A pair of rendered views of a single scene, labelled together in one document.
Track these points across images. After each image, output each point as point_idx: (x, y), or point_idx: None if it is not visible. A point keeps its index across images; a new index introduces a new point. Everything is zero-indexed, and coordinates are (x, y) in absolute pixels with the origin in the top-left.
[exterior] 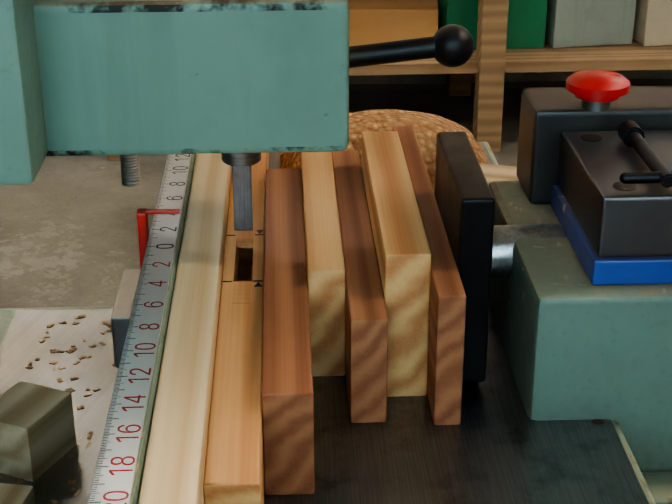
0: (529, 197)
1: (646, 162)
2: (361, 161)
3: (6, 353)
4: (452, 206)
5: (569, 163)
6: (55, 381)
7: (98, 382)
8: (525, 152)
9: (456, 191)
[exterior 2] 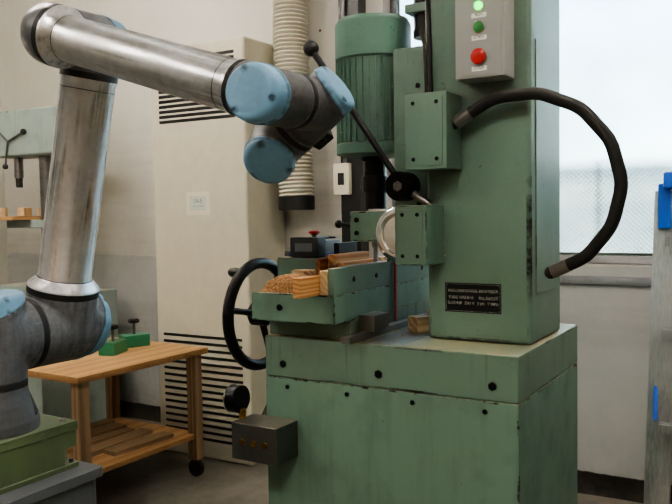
0: (325, 255)
1: (326, 237)
2: (335, 262)
3: (411, 340)
4: (352, 247)
5: (327, 243)
6: (403, 336)
7: (392, 335)
8: (322, 248)
9: (354, 242)
